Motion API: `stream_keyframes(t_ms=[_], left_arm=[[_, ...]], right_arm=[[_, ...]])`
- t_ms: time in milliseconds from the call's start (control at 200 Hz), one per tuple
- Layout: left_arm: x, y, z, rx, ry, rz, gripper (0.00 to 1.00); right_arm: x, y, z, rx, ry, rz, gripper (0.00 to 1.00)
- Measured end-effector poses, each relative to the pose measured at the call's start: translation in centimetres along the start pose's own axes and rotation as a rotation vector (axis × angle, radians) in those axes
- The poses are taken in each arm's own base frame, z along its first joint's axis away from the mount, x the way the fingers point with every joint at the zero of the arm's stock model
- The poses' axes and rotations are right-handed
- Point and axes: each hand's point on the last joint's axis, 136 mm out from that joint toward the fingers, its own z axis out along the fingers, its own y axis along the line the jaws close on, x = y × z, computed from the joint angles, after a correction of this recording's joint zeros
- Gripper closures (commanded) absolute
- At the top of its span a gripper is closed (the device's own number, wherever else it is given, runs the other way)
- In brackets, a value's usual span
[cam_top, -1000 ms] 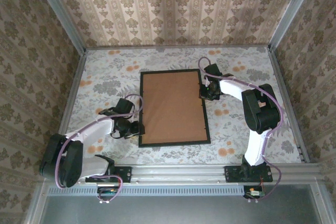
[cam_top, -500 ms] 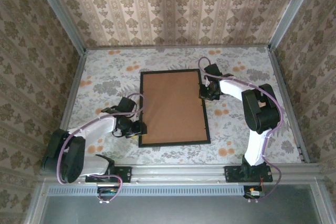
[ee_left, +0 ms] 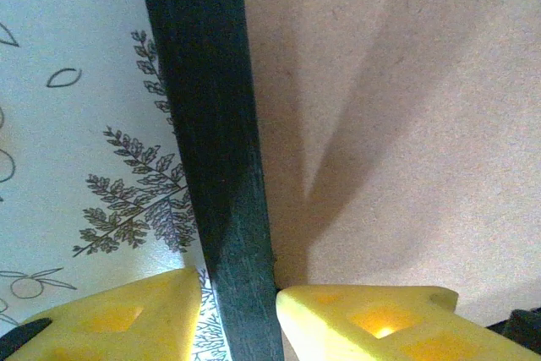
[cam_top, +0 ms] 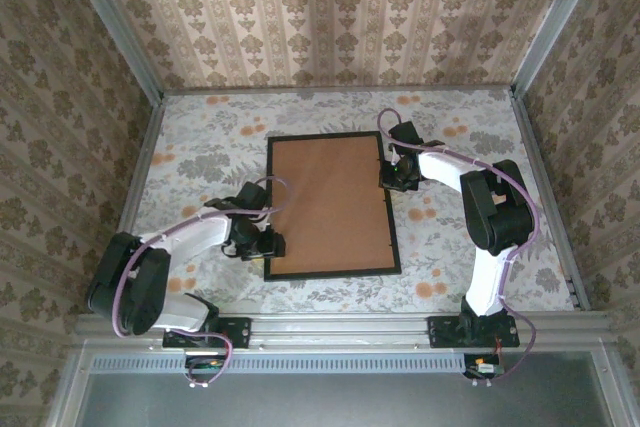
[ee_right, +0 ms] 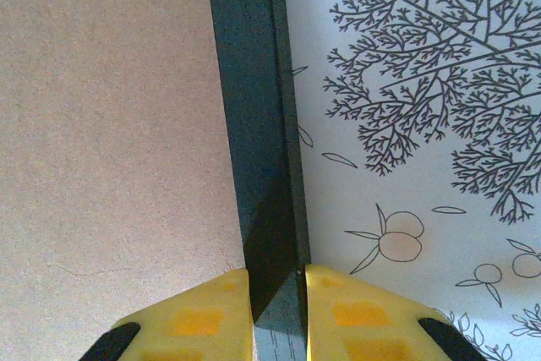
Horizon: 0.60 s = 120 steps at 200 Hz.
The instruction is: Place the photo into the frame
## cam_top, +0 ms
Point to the right aluminium table side rail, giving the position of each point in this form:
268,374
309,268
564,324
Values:
527,127

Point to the black picture frame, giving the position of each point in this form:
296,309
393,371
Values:
330,274

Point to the floral patterned table cover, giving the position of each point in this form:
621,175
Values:
280,292

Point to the brown backing board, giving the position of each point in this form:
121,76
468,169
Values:
330,197

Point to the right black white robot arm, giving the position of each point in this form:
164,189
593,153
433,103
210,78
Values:
500,217

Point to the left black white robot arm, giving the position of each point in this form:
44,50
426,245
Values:
135,287

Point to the left aluminium table side rail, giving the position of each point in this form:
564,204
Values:
145,147

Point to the right small circuit board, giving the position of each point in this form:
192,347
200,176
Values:
482,367

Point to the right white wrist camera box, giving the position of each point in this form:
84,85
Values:
395,152

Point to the left small circuit board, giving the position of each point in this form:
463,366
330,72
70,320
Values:
205,364

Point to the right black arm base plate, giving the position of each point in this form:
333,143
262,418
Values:
440,332

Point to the grey metal sheet panel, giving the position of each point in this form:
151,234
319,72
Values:
340,402

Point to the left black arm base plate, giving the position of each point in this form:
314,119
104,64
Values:
240,332

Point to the long aluminium mounting rail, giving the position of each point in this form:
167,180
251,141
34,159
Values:
340,332

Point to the aluminium table side rail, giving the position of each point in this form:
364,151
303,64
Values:
527,127
145,147

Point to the aluminium corner post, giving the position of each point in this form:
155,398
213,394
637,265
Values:
118,27
556,22

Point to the aluminium lower frame bar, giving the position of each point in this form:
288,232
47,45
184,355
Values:
70,397
615,397

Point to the right aluminium corner post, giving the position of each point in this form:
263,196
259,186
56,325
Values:
556,22

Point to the left aluminium corner post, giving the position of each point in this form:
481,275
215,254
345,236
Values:
118,27

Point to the small circuit board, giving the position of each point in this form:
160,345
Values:
205,364
482,367

